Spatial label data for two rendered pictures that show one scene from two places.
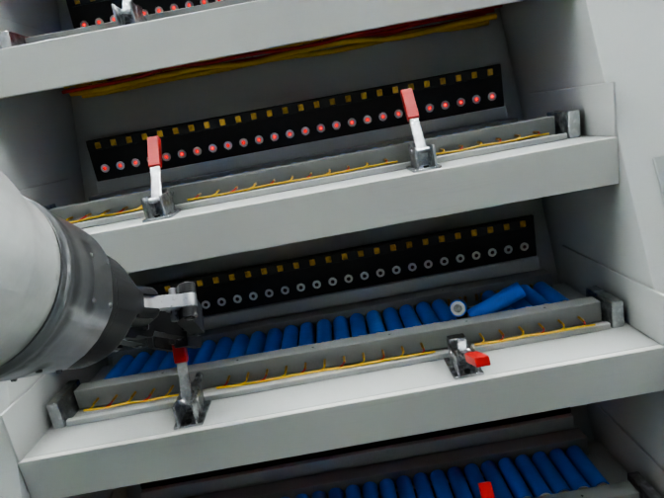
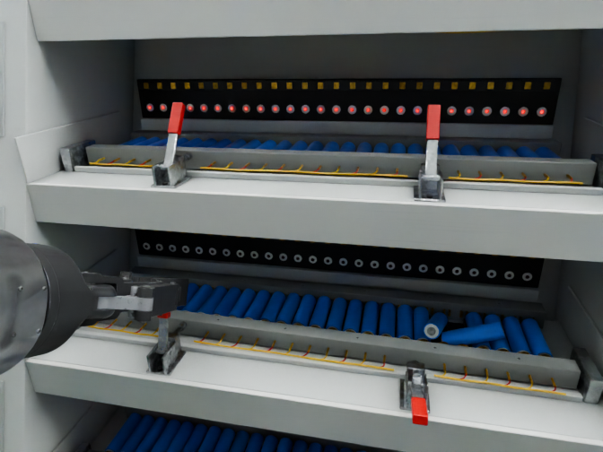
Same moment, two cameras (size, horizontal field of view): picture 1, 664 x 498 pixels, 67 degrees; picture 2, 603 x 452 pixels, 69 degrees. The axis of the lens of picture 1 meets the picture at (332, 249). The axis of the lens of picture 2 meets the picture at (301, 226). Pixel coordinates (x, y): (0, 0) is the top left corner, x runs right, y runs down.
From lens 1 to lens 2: 0.13 m
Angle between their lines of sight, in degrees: 14
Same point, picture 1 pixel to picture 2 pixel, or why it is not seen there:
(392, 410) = (334, 418)
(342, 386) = (297, 378)
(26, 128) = (81, 65)
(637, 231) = not seen: outside the picture
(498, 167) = (506, 218)
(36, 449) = not seen: hidden behind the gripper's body
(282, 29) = (317, 17)
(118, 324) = (56, 334)
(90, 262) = (13, 300)
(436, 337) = (400, 354)
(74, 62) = (117, 18)
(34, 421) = not seen: hidden behind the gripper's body
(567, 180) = (581, 248)
